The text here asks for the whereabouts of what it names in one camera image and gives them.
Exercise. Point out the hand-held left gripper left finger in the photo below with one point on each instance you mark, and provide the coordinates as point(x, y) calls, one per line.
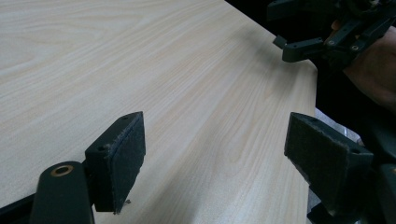
point(120, 161)

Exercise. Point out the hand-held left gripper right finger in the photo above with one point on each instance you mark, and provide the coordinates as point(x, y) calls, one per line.
point(323, 161)

